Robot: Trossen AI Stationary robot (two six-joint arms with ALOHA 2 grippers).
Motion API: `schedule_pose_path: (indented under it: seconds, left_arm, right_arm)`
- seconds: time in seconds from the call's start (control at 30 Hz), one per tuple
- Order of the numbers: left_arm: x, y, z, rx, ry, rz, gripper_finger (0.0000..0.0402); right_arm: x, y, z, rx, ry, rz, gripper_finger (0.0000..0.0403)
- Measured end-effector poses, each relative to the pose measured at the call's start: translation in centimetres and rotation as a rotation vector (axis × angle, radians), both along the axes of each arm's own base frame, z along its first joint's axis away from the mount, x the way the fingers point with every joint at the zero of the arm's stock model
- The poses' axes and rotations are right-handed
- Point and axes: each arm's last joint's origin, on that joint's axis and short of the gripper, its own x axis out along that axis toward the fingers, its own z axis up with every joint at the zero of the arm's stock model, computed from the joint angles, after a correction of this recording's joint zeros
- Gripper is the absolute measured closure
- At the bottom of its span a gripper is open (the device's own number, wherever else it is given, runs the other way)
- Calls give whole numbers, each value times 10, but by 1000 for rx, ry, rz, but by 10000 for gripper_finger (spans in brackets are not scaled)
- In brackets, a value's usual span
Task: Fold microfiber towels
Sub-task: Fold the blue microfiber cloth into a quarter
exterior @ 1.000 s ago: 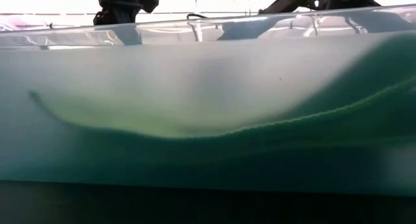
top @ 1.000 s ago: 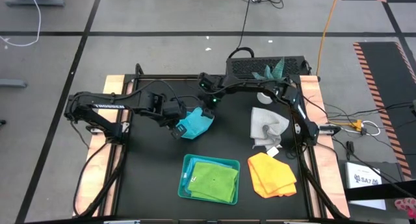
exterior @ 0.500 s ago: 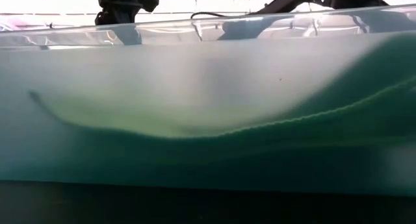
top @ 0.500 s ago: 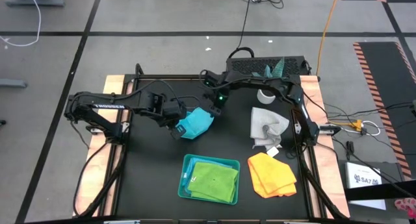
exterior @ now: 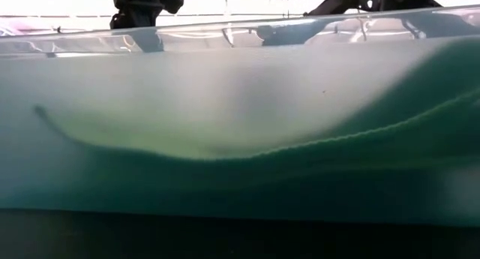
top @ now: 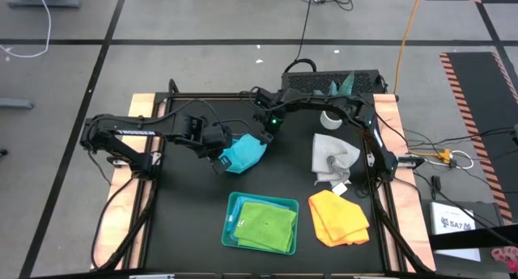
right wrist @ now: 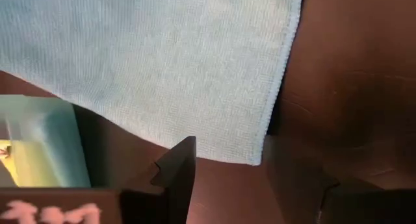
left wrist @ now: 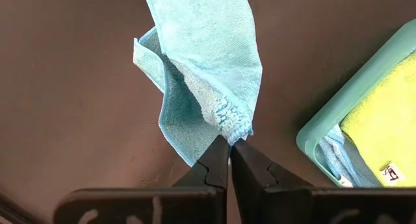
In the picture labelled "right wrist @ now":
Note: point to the grey microfiber towel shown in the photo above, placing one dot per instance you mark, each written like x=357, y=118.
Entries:
x=146, y=61

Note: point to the teal translucent plastic tray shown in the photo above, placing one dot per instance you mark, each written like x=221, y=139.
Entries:
x=68, y=136

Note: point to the orange-yellow microfiber towel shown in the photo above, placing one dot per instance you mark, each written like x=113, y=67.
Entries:
x=32, y=165

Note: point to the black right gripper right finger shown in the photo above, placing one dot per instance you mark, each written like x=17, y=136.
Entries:
x=292, y=185

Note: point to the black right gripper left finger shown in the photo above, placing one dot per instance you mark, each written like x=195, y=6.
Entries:
x=178, y=185

